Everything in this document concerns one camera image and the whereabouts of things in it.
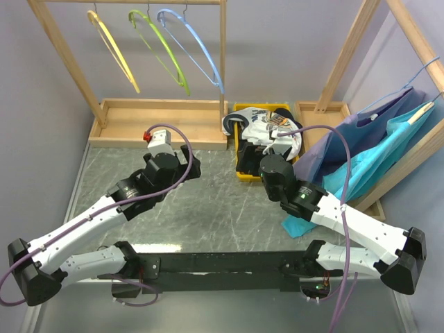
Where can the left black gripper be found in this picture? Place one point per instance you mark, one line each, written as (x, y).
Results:
(184, 168)

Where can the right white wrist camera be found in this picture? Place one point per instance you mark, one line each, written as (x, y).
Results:
(279, 136)

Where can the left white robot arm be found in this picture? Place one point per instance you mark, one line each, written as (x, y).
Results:
(42, 267)

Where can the wooden hanger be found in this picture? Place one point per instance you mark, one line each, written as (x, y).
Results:
(424, 109)

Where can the left wooden clothes rack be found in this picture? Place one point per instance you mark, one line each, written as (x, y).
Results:
(119, 122)

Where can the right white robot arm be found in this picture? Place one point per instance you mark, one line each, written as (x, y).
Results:
(394, 255)

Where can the white tank top navy trim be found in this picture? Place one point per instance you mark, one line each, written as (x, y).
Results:
(257, 122)

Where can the blue wire hanger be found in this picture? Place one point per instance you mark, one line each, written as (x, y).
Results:
(407, 85)

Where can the green plastic hanger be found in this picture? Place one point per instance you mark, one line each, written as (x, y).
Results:
(163, 54)

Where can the wooden clothes rack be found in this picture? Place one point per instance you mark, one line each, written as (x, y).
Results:
(427, 145)
(119, 122)

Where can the yellow plastic hanger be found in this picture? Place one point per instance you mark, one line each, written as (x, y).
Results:
(112, 46)

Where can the right wooden clothes rack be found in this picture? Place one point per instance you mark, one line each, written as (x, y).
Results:
(427, 145)

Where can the turquoise shirt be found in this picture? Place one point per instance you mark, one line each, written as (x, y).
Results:
(368, 166)

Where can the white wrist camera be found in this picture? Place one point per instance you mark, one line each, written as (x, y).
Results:
(279, 136)
(158, 142)

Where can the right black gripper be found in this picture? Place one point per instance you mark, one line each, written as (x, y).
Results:
(250, 152)

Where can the dark navy garment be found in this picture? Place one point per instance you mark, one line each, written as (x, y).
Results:
(287, 114)

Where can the black base bar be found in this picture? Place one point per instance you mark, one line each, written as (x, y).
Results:
(280, 270)

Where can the yellow plastic bin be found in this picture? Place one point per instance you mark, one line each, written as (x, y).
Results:
(238, 127)

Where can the purple blue shirt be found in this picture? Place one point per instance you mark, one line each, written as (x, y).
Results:
(361, 131)

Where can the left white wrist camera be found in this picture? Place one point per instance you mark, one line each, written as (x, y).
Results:
(158, 142)

